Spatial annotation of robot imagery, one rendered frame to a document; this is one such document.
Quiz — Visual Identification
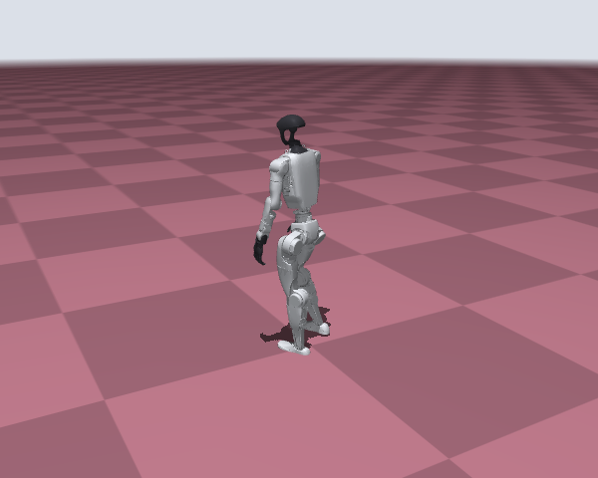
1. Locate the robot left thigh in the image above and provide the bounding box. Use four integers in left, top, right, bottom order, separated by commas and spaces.
277, 231, 309, 307

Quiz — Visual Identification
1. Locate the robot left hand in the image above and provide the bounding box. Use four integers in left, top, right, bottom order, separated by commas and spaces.
253, 235, 268, 265

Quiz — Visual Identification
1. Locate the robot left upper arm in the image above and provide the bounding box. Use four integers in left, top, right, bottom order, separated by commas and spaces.
268, 157, 289, 210

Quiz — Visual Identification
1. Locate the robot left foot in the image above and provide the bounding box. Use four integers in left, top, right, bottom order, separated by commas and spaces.
278, 341, 310, 356

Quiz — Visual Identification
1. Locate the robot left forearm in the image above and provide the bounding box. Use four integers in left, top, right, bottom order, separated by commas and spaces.
256, 197, 276, 241

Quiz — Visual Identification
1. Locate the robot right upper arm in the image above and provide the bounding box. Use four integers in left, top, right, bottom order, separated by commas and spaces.
312, 149, 321, 186

